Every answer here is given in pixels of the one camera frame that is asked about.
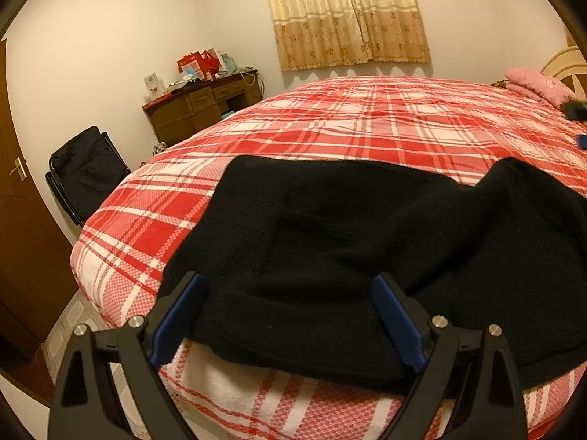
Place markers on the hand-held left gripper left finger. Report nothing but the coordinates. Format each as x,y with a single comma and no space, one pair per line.
183,311

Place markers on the brown wooden desk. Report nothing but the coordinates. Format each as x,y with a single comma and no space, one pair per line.
202,105

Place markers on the flat red box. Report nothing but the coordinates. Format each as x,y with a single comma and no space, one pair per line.
157,100

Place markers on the black pants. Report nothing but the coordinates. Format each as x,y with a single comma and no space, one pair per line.
330,238

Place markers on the black folding chair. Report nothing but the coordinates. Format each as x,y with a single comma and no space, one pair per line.
87,169

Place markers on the light blue box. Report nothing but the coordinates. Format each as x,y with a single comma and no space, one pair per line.
229,62

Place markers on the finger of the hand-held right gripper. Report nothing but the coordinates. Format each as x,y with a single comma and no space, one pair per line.
582,141
576,110

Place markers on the pink folded blanket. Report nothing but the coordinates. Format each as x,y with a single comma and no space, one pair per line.
536,85

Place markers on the brown wooden door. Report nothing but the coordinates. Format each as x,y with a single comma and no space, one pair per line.
27,256

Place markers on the cream wooden headboard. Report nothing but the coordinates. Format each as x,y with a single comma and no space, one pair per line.
568,66

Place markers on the beige floral curtain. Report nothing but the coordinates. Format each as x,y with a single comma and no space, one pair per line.
344,13

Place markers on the white card box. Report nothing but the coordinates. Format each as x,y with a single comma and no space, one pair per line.
154,86

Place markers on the bed with red plaid sheet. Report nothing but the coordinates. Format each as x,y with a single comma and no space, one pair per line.
357,119

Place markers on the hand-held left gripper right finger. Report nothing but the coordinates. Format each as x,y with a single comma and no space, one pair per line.
398,321

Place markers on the red gift bag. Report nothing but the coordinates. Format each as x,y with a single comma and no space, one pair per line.
198,65

